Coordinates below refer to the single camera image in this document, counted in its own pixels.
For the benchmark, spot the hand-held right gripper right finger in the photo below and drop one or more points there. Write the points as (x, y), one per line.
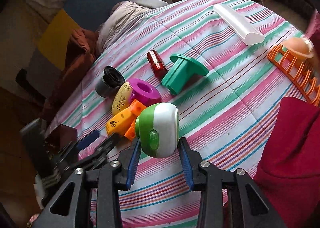
(186, 165)

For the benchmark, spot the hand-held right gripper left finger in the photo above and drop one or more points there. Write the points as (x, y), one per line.
(132, 164)

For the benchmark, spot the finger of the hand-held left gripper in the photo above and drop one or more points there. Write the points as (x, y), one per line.
(107, 145)
(87, 138)

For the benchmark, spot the maroon box with gold inside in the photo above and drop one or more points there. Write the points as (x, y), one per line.
(62, 133)

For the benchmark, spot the yellow-orange printed plastic toy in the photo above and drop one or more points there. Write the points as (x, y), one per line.
(118, 121)

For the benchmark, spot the orange toy brick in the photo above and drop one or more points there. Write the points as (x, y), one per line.
(138, 106)
(130, 131)

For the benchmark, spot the yellow oval embossed disc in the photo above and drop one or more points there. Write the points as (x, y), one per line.
(121, 99)

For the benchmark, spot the green and white round toy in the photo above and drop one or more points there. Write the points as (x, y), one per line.
(162, 123)

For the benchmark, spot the teal flanged plastic piece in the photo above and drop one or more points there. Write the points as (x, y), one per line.
(180, 75)

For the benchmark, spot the black and grey cylinder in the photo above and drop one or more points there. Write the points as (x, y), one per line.
(105, 87)

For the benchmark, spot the striped blanket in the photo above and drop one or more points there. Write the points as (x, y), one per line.
(225, 118)

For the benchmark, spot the brown blanket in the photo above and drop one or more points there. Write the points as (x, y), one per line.
(75, 68)

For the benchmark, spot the shiny red cylinder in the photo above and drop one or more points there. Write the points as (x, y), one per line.
(157, 67)

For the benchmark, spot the red garment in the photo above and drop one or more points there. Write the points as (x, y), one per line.
(287, 163)

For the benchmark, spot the grey duvet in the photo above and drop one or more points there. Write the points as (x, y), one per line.
(120, 23)

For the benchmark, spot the orange plastic rack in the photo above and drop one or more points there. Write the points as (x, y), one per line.
(271, 57)

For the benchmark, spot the translucent white plastic case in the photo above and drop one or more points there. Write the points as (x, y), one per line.
(237, 24)

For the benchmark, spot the peach plastic dome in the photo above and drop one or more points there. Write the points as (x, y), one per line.
(295, 48)

